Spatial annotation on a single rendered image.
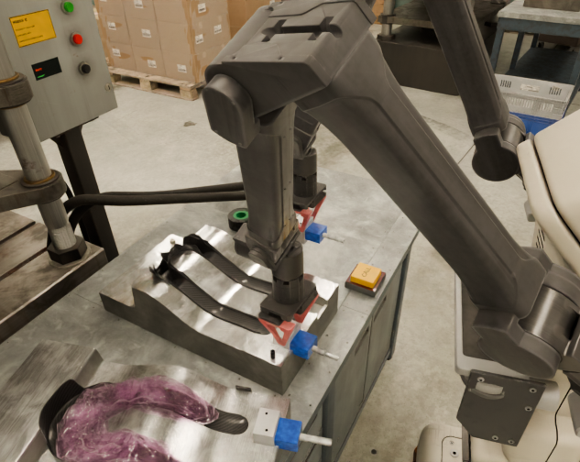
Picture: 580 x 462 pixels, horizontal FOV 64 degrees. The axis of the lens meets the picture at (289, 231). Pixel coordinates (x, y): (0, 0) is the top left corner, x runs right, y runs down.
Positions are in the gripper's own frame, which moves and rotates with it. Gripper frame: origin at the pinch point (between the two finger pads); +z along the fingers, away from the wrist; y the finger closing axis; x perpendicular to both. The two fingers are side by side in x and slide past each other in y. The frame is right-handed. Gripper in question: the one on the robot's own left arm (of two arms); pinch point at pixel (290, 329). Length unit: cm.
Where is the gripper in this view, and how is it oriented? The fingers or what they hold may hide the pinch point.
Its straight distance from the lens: 92.2
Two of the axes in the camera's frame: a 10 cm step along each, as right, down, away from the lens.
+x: 8.6, 2.5, -4.4
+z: 0.4, 8.3, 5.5
